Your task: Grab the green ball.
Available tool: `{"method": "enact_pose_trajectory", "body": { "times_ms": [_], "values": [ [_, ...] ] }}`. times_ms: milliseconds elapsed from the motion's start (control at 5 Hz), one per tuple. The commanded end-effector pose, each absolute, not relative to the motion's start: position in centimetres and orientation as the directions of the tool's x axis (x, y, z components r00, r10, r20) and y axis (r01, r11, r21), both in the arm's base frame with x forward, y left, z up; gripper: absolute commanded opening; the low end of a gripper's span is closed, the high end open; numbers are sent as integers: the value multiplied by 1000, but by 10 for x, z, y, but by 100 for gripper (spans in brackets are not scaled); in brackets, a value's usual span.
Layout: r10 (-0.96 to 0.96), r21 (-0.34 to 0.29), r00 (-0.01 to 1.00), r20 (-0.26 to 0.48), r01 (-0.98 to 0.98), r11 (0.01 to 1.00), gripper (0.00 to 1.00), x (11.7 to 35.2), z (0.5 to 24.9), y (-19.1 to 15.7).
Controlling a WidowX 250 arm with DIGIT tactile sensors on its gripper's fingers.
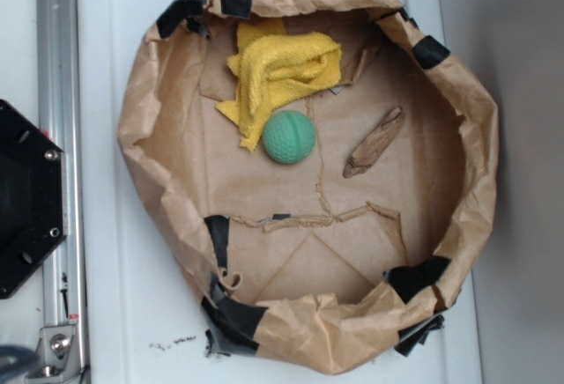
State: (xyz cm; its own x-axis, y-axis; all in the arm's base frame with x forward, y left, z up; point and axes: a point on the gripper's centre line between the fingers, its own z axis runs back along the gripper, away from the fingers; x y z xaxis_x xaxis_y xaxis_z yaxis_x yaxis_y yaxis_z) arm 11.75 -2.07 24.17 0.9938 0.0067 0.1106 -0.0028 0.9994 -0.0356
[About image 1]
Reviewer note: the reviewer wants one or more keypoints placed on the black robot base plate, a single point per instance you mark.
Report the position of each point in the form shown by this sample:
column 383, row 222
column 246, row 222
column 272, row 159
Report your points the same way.
column 32, row 223

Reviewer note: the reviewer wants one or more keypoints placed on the yellow terry cloth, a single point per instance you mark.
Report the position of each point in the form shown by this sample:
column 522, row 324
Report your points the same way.
column 274, row 68

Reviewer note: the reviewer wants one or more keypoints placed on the aluminium extrusion rail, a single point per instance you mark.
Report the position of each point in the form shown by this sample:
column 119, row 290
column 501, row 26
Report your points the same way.
column 64, row 271

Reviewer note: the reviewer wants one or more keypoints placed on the metal corner bracket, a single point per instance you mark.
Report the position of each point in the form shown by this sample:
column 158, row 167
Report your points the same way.
column 59, row 356

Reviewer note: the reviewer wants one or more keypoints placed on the brown wood piece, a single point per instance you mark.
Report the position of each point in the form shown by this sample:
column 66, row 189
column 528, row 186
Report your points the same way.
column 367, row 153

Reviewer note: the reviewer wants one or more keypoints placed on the brown paper bag bin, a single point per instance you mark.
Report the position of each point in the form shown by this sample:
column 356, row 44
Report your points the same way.
column 296, row 262

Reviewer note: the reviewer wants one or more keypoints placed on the green dimpled ball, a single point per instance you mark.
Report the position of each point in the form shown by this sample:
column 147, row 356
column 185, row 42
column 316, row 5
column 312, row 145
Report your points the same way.
column 289, row 137

